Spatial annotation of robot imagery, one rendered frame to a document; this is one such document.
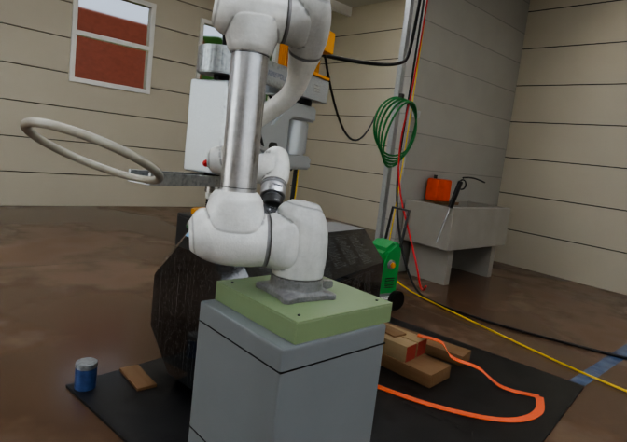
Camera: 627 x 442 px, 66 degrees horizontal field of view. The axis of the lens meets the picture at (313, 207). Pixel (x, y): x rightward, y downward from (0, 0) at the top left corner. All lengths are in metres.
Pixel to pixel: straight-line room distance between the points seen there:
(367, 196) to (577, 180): 3.53
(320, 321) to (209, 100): 1.29
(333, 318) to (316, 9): 0.82
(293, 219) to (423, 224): 4.13
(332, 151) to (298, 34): 8.17
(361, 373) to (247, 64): 0.92
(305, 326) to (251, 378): 0.21
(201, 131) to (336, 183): 7.23
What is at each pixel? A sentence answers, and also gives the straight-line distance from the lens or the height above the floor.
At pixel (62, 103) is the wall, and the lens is 8.23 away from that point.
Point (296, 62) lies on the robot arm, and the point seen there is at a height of 1.52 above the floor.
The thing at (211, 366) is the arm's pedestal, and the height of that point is 0.63.
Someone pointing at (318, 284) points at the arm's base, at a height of 0.90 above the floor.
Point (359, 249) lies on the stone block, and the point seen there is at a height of 0.72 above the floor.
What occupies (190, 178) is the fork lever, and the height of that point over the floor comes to 1.10.
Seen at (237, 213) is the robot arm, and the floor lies 1.09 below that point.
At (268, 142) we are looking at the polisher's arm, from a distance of 2.51.
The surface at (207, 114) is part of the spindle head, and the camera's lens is 2.27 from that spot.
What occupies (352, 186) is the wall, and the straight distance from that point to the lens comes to 9.10.
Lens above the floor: 1.28
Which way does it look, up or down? 7 degrees down
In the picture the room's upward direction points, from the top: 7 degrees clockwise
